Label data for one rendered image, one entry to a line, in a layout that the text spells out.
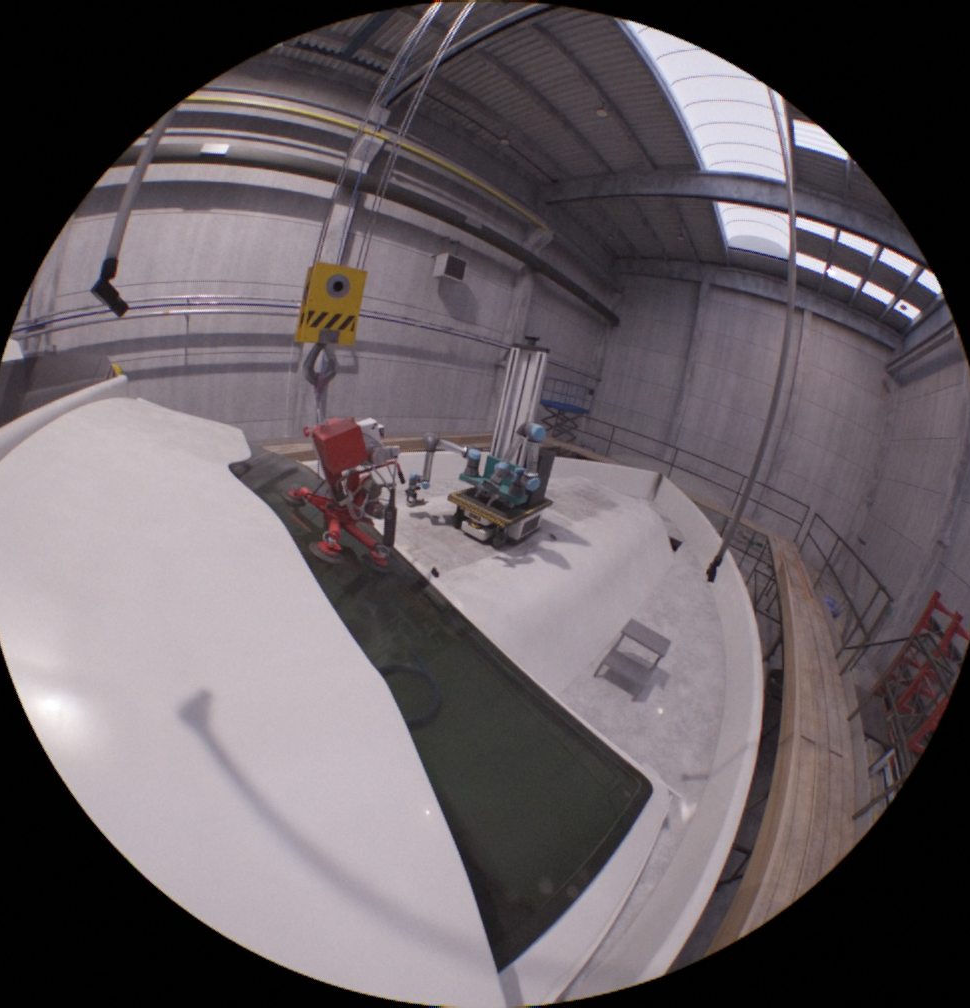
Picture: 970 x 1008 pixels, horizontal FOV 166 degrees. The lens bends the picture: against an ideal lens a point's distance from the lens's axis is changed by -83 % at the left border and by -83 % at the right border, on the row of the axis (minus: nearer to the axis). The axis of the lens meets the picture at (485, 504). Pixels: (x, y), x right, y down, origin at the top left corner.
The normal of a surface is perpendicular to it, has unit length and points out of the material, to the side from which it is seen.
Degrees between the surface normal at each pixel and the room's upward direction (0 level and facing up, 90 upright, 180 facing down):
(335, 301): 90
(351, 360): 90
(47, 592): 20
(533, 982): 26
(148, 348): 90
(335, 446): 90
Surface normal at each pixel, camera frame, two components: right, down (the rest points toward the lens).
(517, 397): -0.58, 0.20
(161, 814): 0.50, -0.84
